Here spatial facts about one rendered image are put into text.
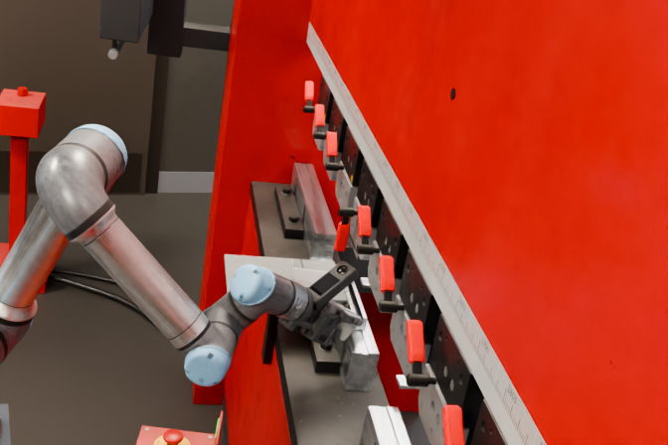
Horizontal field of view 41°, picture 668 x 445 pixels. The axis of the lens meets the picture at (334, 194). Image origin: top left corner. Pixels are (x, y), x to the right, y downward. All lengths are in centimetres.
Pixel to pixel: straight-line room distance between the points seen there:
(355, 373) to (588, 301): 104
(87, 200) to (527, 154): 76
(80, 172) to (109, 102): 306
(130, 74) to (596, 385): 386
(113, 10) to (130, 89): 178
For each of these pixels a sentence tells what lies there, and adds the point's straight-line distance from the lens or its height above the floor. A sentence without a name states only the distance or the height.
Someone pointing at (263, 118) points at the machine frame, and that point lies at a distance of 276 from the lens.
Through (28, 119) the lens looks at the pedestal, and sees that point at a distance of 354.
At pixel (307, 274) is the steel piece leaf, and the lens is 203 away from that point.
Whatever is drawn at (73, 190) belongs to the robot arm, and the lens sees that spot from 151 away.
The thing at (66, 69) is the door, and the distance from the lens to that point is 450.
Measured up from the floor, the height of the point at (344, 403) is 87.
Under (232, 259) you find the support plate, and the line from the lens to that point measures 206.
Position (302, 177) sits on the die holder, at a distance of 266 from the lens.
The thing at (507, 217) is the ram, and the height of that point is 156.
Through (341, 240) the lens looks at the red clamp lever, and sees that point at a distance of 181.
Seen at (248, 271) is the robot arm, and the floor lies 118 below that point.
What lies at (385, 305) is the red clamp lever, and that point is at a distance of 143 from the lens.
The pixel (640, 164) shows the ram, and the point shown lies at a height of 172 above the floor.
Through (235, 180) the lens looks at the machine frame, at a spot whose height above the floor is 87.
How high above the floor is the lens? 195
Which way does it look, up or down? 22 degrees down
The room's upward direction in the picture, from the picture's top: 10 degrees clockwise
